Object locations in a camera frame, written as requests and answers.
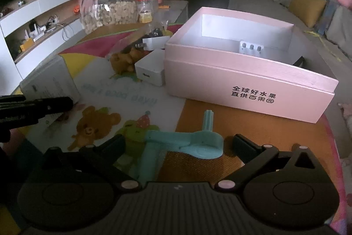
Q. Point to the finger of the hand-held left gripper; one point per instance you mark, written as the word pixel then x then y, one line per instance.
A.
pixel 55 105

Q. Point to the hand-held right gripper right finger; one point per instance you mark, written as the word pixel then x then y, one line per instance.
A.
pixel 243 145

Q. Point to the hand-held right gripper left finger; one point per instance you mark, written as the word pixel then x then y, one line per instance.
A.
pixel 115 144

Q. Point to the teal plastic toy tool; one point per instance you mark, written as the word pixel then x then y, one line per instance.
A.
pixel 189 142

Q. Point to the pink cardboard box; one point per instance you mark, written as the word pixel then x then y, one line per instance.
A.
pixel 247 78

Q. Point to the small white square box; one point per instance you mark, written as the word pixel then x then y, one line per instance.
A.
pixel 150 67

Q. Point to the clear plastic bag with snacks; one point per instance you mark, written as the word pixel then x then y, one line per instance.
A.
pixel 125 56

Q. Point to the white charger plug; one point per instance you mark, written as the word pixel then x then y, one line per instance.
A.
pixel 155 42

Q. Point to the printed bear table mat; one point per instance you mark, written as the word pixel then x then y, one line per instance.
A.
pixel 192 113

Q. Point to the white television cabinet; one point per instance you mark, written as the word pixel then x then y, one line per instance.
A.
pixel 33 17

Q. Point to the large clear jar of nuts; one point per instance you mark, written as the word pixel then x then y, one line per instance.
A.
pixel 110 9

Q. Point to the small red-lidded plastic jar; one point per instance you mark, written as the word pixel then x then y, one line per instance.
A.
pixel 145 9

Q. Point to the yellow cushion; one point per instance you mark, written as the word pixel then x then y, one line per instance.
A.
pixel 306 8

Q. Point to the pink plush toy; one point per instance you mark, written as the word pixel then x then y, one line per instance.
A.
pixel 343 1

